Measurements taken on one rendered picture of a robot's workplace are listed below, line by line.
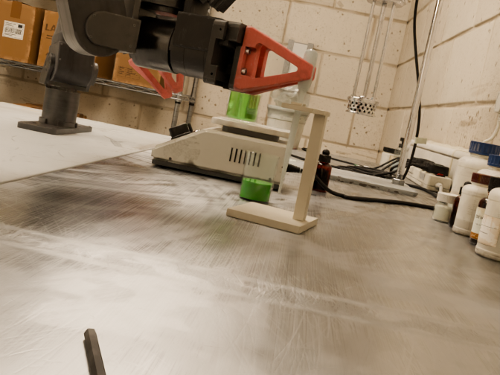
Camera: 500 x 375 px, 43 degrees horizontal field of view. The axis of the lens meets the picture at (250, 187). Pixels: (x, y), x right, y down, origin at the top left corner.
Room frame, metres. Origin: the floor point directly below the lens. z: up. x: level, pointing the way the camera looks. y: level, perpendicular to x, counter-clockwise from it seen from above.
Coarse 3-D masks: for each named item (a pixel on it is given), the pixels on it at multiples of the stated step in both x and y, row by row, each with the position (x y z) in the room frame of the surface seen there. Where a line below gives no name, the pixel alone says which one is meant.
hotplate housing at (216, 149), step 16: (208, 128) 1.00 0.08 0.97; (224, 128) 0.96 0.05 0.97; (160, 144) 0.94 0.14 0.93; (176, 144) 0.94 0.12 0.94; (192, 144) 0.94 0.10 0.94; (208, 144) 0.93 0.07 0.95; (224, 144) 0.93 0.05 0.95; (240, 144) 0.93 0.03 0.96; (256, 144) 0.93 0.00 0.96; (272, 144) 0.93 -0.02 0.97; (160, 160) 0.94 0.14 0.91; (176, 160) 0.94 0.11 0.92; (192, 160) 0.94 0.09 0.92; (208, 160) 0.93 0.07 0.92; (224, 160) 0.93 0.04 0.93; (240, 160) 0.93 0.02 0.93; (224, 176) 0.94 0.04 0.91; (240, 176) 0.94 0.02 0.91
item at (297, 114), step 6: (300, 90) 0.68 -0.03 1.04; (306, 90) 0.68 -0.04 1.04; (300, 96) 0.68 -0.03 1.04; (300, 102) 0.68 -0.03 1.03; (294, 114) 0.68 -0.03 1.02; (300, 114) 0.68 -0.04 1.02; (294, 120) 0.68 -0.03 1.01; (294, 126) 0.68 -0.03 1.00; (294, 132) 0.68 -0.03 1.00; (288, 138) 0.68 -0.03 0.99; (294, 138) 0.68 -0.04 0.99; (288, 144) 0.68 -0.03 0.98; (288, 150) 0.68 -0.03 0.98; (288, 156) 0.68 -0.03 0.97; (288, 162) 0.68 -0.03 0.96; (282, 174) 0.68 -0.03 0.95; (282, 180) 0.68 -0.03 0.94
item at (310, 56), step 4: (308, 52) 0.67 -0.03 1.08; (312, 52) 0.67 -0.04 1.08; (304, 56) 0.68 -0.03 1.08; (308, 56) 0.67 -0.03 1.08; (312, 56) 0.67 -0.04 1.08; (316, 56) 0.67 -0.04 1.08; (308, 60) 0.67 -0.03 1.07; (312, 60) 0.67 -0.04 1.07; (316, 60) 0.68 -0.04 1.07; (312, 64) 0.67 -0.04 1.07; (312, 72) 0.67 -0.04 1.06; (304, 80) 0.67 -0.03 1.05; (308, 80) 0.67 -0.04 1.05; (300, 84) 0.68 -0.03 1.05; (304, 84) 0.67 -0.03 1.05; (308, 84) 0.67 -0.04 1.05; (300, 88) 0.68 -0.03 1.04; (304, 88) 0.67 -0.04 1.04; (308, 88) 0.68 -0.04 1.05
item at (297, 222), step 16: (320, 112) 0.66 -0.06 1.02; (320, 128) 0.67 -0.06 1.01; (320, 144) 0.67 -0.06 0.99; (304, 160) 0.67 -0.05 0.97; (304, 176) 0.67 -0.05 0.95; (304, 192) 0.67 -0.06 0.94; (240, 208) 0.67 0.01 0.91; (256, 208) 0.69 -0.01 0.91; (272, 208) 0.71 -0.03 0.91; (304, 208) 0.66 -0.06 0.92; (272, 224) 0.64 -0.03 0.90; (288, 224) 0.63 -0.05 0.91; (304, 224) 0.65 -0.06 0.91
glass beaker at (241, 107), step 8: (232, 96) 0.97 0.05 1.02; (240, 96) 0.96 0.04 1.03; (248, 96) 0.96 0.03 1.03; (256, 96) 0.97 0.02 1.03; (232, 104) 0.97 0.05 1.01; (240, 104) 0.96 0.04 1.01; (248, 104) 0.96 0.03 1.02; (256, 104) 0.97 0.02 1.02; (232, 112) 0.96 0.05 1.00; (240, 112) 0.96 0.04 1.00; (248, 112) 0.96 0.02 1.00; (256, 112) 0.97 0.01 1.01; (232, 120) 0.96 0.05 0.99; (240, 120) 0.96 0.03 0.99; (248, 120) 0.96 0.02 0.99; (256, 120) 0.98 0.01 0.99
